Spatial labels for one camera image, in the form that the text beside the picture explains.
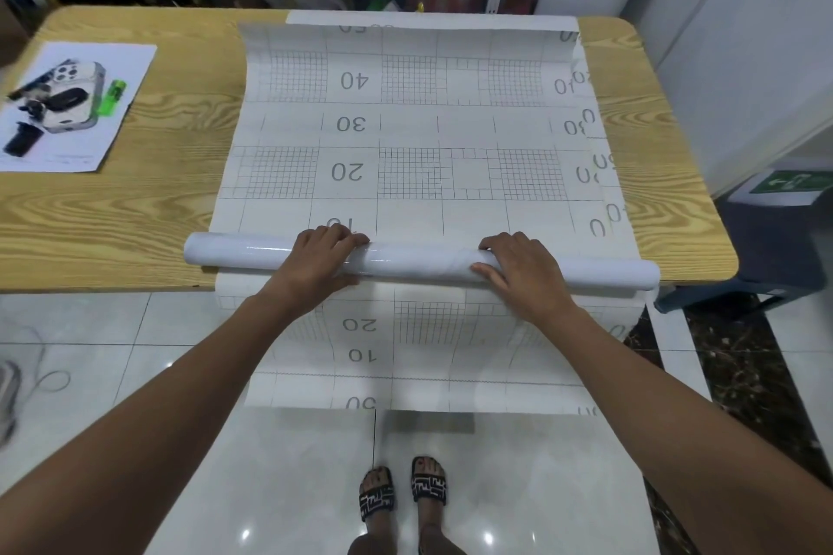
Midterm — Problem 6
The person's foot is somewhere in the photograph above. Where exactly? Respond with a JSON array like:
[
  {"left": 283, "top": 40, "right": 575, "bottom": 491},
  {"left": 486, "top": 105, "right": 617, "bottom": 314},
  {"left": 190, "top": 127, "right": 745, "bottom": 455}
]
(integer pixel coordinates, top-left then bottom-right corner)
[
  {"left": 348, "top": 469, "right": 399, "bottom": 555},
  {"left": 413, "top": 457, "right": 467, "bottom": 555}
]

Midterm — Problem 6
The black patterned sandal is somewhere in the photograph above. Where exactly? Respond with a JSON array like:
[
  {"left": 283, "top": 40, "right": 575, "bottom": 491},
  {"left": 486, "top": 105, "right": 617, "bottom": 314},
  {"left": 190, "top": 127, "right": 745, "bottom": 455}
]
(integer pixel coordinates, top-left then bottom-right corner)
[
  {"left": 410, "top": 456, "right": 449, "bottom": 507},
  {"left": 358, "top": 467, "right": 397, "bottom": 522}
]

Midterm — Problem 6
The black patterned right sandal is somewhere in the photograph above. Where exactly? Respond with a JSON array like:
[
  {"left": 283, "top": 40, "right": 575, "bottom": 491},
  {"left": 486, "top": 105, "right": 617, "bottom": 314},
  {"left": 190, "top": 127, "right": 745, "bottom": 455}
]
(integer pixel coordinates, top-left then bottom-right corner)
[{"left": 410, "top": 456, "right": 449, "bottom": 507}]

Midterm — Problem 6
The person's right forearm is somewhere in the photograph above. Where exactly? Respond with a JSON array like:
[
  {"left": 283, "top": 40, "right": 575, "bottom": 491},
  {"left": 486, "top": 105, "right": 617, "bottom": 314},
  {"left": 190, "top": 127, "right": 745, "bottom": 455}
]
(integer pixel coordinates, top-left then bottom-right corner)
[{"left": 528, "top": 304, "right": 833, "bottom": 555}]

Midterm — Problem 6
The green sign board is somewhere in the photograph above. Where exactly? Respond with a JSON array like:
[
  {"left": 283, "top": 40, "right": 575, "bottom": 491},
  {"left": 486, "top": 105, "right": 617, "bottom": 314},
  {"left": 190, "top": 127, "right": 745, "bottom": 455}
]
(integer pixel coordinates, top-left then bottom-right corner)
[{"left": 728, "top": 170, "right": 833, "bottom": 206}]

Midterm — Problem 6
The person's left hand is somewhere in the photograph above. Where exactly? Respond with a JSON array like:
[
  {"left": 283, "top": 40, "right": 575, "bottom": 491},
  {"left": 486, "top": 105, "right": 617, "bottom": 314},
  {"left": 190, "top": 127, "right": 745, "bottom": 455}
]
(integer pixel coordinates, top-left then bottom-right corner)
[{"left": 263, "top": 224, "right": 371, "bottom": 319}]

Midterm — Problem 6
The dark blue plastic stool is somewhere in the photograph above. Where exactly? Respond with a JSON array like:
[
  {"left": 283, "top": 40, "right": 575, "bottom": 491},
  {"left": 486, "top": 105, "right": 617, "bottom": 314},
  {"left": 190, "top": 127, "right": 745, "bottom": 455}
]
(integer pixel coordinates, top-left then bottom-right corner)
[{"left": 653, "top": 196, "right": 829, "bottom": 316}]

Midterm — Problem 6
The smartphone in clear case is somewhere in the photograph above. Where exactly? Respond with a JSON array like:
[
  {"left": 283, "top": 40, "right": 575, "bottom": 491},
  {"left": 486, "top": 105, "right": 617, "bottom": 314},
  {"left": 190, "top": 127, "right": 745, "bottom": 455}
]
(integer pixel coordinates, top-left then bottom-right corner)
[{"left": 40, "top": 60, "right": 107, "bottom": 134}]

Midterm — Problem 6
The person's left foot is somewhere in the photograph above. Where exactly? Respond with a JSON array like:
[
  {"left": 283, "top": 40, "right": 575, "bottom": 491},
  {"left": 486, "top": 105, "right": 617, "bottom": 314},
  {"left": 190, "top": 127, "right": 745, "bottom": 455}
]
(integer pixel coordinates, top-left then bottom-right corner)
[{"left": 348, "top": 469, "right": 399, "bottom": 555}]

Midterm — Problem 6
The white gridded backing paper sheet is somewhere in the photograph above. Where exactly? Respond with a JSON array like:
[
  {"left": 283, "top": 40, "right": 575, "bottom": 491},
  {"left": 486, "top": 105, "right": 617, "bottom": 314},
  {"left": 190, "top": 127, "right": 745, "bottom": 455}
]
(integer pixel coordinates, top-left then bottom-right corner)
[{"left": 211, "top": 10, "right": 659, "bottom": 416}]

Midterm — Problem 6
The white printed paper sheet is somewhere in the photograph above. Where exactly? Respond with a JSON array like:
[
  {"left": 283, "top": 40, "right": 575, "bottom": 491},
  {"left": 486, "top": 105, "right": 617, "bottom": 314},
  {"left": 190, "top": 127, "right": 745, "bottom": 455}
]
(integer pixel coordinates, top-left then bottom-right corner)
[{"left": 0, "top": 41, "right": 158, "bottom": 173}]

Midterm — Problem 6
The person's right foot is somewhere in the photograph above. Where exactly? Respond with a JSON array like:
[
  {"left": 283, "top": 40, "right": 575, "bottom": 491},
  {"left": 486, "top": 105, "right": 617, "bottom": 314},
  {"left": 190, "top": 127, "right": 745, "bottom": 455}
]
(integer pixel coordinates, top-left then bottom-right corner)
[{"left": 413, "top": 457, "right": 467, "bottom": 555}]

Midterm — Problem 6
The black patterned left sandal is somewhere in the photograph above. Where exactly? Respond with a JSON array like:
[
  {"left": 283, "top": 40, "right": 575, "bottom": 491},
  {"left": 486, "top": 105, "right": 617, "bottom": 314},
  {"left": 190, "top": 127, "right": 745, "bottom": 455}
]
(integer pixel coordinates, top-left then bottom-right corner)
[{"left": 358, "top": 467, "right": 397, "bottom": 522}]

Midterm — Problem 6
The person's right hand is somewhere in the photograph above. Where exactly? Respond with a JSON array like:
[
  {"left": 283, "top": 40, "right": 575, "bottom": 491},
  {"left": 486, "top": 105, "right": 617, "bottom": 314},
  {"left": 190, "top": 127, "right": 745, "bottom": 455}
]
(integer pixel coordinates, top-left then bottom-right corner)
[{"left": 470, "top": 231, "right": 580, "bottom": 328}]

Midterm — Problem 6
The green lighter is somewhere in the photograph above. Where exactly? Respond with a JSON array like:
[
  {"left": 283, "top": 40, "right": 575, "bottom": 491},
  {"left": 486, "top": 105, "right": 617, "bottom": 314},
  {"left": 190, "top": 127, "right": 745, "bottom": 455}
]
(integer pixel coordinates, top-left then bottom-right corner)
[{"left": 97, "top": 80, "right": 127, "bottom": 118}]

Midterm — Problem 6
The person's left forearm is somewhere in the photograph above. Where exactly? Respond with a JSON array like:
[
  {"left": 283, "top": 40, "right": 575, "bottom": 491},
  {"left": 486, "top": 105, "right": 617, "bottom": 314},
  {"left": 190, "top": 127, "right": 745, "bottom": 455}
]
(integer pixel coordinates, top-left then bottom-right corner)
[{"left": 0, "top": 291, "right": 295, "bottom": 555}]

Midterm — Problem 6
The small black cylindrical device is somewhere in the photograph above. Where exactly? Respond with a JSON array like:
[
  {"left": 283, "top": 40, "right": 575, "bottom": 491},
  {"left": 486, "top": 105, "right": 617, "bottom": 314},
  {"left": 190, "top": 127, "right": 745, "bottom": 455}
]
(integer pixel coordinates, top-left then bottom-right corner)
[{"left": 3, "top": 121, "right": 42, "bottom": 158}]

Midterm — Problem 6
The glossy white film roll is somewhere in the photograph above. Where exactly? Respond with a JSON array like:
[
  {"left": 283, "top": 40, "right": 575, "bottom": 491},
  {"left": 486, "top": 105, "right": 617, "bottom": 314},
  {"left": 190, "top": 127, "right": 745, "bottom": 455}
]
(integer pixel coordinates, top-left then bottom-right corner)
[{"left": 184, "top": 231, "right": 662, "bottom": 291}]

